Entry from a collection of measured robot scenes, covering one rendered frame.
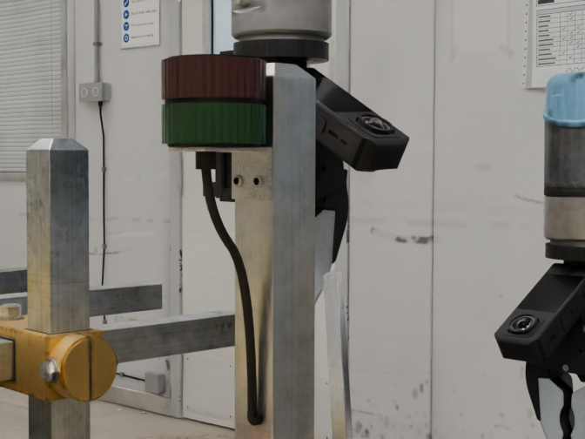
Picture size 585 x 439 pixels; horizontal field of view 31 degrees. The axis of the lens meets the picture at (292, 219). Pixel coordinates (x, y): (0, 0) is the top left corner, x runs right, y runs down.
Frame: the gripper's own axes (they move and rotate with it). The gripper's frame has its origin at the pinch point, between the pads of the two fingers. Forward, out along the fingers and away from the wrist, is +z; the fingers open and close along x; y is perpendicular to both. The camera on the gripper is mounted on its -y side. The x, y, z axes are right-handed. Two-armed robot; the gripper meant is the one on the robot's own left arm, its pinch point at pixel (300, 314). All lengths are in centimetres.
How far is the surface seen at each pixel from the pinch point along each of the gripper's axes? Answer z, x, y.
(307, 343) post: -0.3, 9.4, -10.7
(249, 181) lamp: -10.1, 12.5, -9.0
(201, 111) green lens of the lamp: -14.0, 17.6, -11.0
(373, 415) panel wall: 81, -230, 208
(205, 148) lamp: -12.0, 17.2, -10.8
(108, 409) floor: 99, -205, 346
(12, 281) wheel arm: 4, -13, 69
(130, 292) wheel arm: 3.5, -14.5, 43.9
